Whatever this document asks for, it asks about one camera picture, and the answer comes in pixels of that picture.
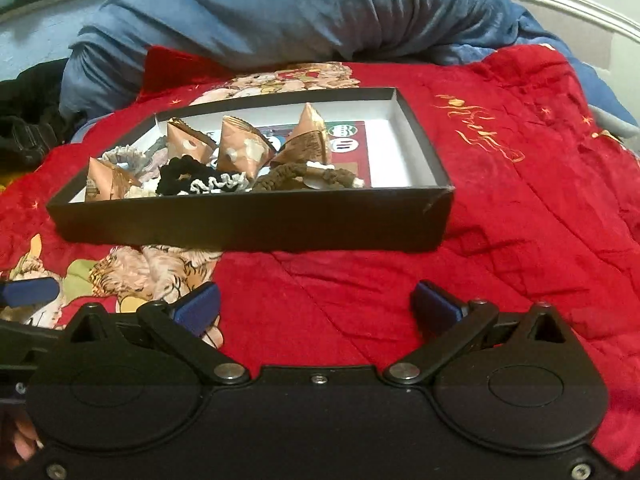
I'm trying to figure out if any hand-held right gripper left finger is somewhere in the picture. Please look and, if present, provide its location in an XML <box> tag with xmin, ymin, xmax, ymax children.
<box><xmin>64</xmin><ymin>282</ymin><xmax>252</xmax><ymax>387</ymax></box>

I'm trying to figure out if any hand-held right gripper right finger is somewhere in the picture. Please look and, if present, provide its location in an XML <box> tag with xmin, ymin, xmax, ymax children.
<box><xmin>382</xmin><ymin>281</ymin><xmax>576</xmax><ymax>387</ymax></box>

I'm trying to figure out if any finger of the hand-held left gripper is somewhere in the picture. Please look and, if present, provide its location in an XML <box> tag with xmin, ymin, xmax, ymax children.
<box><xmin>0</xmin><ymin>277</ymin><xmax>62</xmax><ymax>310</ymax></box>

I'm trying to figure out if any black cardboard box printed bottom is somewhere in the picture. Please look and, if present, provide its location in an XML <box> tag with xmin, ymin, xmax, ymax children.
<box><xmin>46</xmin><ymin>87</ymin><xmax>456</xmax><ymax>254</ymax></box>

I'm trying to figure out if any black white ruffle scrunchie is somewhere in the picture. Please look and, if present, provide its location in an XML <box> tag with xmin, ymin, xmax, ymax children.
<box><xmin>156</xmin><ymin>156</ymin><xmax>252</xmax><ymax>197</ymax></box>

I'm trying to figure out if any brown triangular snack packet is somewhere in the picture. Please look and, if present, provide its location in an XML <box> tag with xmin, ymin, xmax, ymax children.
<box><xmin>166</xmin><ymin>117</ymin><xmax>222</xmax><ymax>167</ymax></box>
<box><xmin>271</xmin><ymin>102</ymin><xmax>334</xmax><ymax>167</ymax></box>
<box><xmin>85</xmin><ymin>156</ymin><xmax>139</xmax><ymax>203</ymax></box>
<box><xmin>217</xmin><ymin>115</ymin><xmax>277</xmax><ymax>181</ymax></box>

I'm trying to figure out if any brown crochet scrunchie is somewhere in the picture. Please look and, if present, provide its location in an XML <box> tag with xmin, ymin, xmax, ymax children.
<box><xmin>251</xmin><ymin>161</ymin><xmax>364</xmax><ymax>193</ymax></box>

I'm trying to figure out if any person's left hand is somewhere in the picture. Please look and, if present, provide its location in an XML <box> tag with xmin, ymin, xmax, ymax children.
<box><xmin>0</xmin><ymin>405</ymin><xmax>48</xmax><ymax>467</ymax></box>

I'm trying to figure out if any red printed blanket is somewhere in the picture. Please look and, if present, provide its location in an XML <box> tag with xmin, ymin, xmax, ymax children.
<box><xmin>0</xmin><ymin>44</ymin><xmax>640</xmax><ymax>472</ymax></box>

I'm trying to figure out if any dark clothing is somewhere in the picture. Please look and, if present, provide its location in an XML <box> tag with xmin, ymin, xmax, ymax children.
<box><xmin>0</xmin><ymin>57</ymin><xmax>72</xmax><ymax>175</ymax></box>

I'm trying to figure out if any light blue bed sheet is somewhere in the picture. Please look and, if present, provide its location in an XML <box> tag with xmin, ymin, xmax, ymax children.
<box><xmin>0</xmin><ymin>7</ymin><xmax>103</xmax><ymax>82</ymax></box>

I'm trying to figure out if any blue velvet duvet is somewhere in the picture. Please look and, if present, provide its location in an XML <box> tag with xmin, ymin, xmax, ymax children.
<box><xmin>59</xmin><ymin>0</ymin><xmax>640</xmax><ymax>136</ymax></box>

